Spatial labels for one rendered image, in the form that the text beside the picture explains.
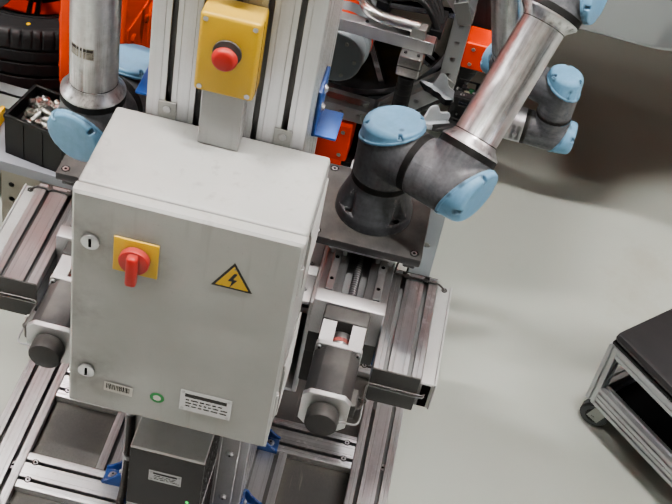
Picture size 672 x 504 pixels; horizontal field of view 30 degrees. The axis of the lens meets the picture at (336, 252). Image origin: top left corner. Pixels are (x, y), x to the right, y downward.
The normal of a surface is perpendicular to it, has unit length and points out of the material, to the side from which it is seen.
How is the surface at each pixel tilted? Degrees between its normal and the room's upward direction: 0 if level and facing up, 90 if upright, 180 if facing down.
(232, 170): 0
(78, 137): 98
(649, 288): 0
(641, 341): 0
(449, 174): 47
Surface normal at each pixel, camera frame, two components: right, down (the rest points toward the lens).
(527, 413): 0.16, -0.71
